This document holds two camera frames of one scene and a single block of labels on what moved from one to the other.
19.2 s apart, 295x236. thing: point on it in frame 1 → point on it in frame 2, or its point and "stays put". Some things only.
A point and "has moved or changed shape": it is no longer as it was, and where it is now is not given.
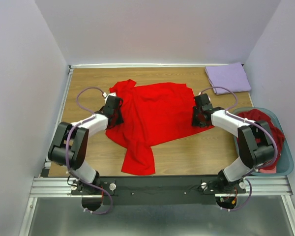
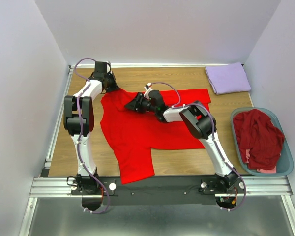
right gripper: x=194 y=122 → x=133 y=105
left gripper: x=120 y=120 → x=115 y=87
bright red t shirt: x=153 y=114 has moved or changed shape
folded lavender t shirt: x=233 y=76 stays put
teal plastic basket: x=285 y=165 stays put
